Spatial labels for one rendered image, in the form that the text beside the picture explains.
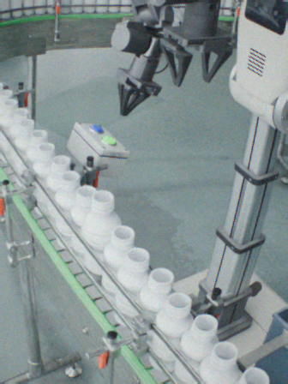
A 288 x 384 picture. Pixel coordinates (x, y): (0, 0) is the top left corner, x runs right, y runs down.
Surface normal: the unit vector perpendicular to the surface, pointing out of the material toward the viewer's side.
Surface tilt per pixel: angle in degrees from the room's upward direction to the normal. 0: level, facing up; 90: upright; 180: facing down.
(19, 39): 89
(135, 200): 0
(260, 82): 90
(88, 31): 90
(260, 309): 0
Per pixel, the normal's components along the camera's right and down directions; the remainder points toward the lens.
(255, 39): -0.84, 0.25
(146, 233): 0.09, -0.81
